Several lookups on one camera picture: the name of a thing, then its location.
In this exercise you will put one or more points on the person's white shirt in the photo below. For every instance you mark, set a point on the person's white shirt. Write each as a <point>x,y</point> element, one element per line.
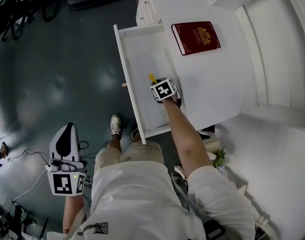
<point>132,196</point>

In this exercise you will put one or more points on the person's right shoe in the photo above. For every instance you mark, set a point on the person's right shoe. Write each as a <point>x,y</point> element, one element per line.
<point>134,133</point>

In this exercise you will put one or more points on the white black sneaker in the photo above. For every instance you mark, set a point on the white black sneaker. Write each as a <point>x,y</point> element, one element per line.
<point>180,172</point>

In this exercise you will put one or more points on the yellow marker pen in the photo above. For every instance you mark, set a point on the yellow marker pen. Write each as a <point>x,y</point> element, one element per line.
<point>152,78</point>

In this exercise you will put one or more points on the person's shoe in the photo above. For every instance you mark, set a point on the person's shoe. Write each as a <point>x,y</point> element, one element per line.
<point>134,133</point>
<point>115,124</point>

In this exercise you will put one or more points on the person's beige shorts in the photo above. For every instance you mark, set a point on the person's beige shorts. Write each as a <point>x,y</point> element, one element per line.
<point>142,154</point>

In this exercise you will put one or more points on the black white shoe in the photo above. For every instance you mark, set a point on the black white shoe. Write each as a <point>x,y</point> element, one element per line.
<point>206,134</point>

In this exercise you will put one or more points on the person's left shoe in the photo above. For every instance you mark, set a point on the person's left shoe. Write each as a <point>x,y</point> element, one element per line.
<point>115,124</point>

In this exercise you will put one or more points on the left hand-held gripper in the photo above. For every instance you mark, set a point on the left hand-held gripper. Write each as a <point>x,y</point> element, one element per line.
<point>64,184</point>

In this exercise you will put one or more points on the dark red hardcover book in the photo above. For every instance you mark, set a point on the dark red hardcover book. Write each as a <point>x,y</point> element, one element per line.
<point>197,37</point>

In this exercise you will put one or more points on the person's right forearm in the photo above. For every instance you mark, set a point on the person's right forearm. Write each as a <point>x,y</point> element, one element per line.
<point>183,134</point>

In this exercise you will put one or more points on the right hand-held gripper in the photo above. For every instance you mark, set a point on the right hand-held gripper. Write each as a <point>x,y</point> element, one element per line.
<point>163,90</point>

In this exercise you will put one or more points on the person's left forearm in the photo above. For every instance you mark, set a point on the person's left forearm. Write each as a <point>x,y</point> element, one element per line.
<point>72,211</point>

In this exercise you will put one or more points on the white drawer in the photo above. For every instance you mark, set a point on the white drawer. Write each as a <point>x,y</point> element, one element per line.
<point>142,59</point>

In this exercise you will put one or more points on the black office chair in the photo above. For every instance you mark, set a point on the black office chair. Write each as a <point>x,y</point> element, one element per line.
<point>22,6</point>

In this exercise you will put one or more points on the white desk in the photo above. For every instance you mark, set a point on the white desk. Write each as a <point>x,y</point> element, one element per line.
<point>209,84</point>

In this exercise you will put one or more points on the white flower potted plant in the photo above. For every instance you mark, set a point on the white flower potted plant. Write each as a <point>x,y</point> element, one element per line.
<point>220,159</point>

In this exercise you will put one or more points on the white shelf unit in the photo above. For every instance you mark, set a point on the white shelf unit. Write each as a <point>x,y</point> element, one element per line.
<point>280,59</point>

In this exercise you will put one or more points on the person's left leg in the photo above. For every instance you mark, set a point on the person's left leg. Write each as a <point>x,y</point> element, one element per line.
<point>114,142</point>

